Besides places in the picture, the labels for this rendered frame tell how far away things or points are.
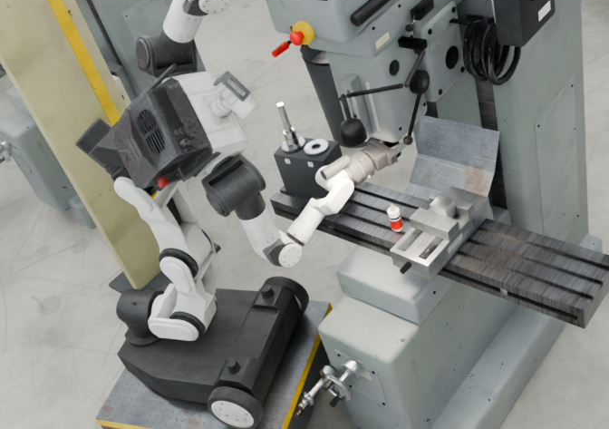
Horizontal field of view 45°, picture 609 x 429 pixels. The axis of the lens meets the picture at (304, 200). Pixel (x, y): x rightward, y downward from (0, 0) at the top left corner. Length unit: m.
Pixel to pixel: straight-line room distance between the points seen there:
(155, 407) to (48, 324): 1.42
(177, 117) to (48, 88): 1.56
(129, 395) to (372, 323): 1.09
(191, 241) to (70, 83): 1.31
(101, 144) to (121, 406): 1.20
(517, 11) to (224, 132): 0.86
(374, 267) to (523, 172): 0.62
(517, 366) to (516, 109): 1.03
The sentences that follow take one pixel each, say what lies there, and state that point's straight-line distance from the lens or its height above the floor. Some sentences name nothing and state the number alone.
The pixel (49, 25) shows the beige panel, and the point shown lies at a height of 1.49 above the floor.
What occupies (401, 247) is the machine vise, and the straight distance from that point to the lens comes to 2.38.
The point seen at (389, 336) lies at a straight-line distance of 2.50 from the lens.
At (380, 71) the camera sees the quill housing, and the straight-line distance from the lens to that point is 2.08.
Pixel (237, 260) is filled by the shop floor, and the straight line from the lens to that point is 4.04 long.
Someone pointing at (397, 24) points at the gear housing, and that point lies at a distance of 2.07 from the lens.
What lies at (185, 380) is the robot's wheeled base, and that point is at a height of 0.57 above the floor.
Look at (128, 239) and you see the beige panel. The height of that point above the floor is 0.34.
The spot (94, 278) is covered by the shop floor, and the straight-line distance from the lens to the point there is 4.41.
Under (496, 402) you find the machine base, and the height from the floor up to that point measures 0.18.
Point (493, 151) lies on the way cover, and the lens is 2.64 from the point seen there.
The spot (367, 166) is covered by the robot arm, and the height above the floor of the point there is 1.25.
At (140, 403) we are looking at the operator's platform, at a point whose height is 0.40.
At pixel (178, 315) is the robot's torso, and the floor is 0.75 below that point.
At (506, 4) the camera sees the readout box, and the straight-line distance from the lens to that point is 2.12.
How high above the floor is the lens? 2.60
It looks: 38 degrees down
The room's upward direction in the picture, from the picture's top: 19 degrees counter-clockwise
